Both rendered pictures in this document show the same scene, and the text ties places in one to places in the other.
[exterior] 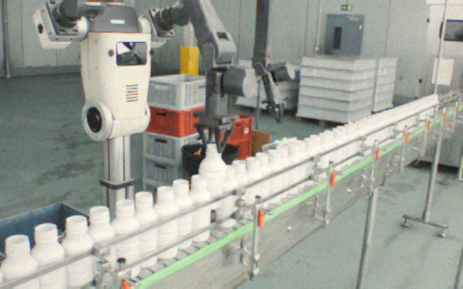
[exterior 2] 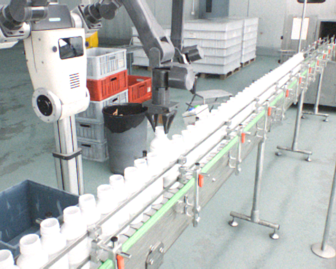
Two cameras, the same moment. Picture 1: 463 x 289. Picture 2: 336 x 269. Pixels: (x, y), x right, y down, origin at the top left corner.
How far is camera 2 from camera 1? 0.19 m
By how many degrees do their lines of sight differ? 9
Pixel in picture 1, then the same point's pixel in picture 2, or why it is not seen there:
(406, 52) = (265, 11)
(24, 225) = not seen: outside the picture
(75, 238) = (73, 226)
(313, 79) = (194, 40)
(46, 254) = (52, 245)
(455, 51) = (309, 11)
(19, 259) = (34, 255)
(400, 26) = not seen: outside the picture
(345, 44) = (215, 8)
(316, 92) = not seen: hidden behind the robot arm
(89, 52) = (33, 49)
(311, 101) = not seen: hidden behind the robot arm
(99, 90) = (46, 81)
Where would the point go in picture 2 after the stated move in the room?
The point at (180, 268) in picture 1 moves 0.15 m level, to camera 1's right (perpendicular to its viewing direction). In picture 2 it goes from (147, 229) to (197, 225)
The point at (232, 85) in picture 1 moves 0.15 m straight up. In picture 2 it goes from (176, 81) to (177, 27)
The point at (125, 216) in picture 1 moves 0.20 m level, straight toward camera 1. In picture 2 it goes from (107, 198) to (126, 247)
